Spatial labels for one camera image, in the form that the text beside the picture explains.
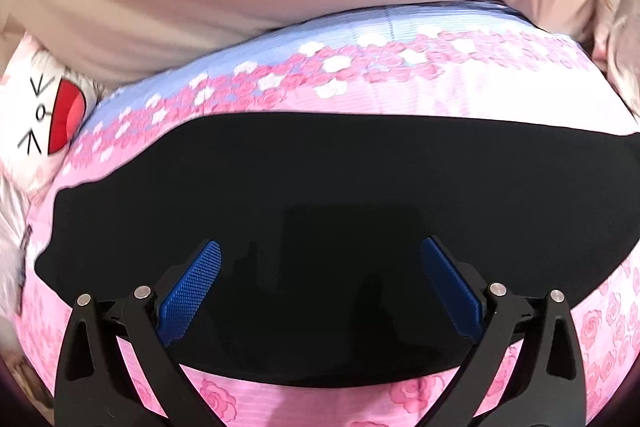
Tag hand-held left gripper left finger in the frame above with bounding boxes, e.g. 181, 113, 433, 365
52, 238, 223, 427

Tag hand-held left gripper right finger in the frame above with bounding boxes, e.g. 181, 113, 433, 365
421, 235, 589, 427

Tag black pants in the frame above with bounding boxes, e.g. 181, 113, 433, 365
34, 112, 640, 389

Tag pink floral bed sheet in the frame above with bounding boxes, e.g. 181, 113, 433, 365
10, 2, 640, 427

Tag white cat face pillow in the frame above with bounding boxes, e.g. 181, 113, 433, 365
0, 32, 108, 195

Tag cream floral cloth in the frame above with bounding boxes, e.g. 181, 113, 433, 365
592, 0, 640, 118

